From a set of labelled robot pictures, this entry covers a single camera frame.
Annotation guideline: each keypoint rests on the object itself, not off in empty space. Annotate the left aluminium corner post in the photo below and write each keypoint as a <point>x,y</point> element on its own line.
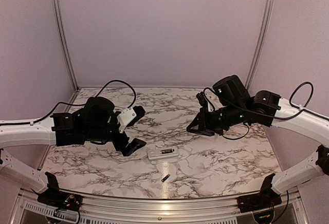
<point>64,45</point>

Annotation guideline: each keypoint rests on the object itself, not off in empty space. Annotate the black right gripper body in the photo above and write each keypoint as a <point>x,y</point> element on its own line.
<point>217,123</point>

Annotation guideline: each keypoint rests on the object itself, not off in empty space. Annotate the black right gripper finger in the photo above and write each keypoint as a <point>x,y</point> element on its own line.
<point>198,122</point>
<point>204,132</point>

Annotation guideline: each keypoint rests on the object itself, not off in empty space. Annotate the right aluminium corner post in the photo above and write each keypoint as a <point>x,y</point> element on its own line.
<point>260,42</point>

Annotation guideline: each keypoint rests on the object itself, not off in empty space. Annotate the aluminium corner post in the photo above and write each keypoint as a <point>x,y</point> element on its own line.
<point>260,42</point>
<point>64,45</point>

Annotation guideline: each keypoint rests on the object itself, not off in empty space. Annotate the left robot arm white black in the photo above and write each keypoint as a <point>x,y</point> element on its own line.
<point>97,121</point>

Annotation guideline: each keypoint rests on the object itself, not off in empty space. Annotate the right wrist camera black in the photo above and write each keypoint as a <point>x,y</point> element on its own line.
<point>202,100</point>

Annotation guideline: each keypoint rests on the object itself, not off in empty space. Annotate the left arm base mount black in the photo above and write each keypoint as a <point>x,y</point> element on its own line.
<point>61,200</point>

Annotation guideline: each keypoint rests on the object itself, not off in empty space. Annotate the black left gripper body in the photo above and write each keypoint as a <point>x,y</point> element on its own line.
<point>119,145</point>

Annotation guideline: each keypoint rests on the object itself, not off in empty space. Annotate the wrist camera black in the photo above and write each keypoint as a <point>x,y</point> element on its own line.
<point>202,100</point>
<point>129,116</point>

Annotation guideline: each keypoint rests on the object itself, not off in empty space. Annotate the white remote control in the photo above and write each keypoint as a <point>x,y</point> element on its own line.
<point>156,154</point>

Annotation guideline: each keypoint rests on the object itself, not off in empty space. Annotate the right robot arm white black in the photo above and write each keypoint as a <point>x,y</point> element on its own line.
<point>269,109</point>

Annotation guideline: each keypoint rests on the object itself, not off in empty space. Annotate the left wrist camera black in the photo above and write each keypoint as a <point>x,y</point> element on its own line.
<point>129,116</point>

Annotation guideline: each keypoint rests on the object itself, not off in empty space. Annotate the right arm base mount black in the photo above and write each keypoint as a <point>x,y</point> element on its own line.
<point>258,201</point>

